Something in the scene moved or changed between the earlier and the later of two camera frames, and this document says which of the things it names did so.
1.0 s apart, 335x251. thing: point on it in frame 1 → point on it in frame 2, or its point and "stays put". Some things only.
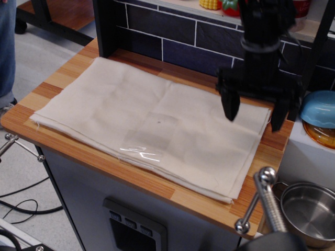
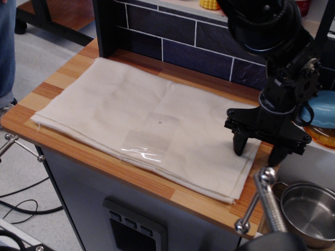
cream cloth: x=177 y=134 stays put
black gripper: x=260 y=75 → x=274 y=129
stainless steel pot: x=309 y=210 stays put
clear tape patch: x=154 y=143 stays put
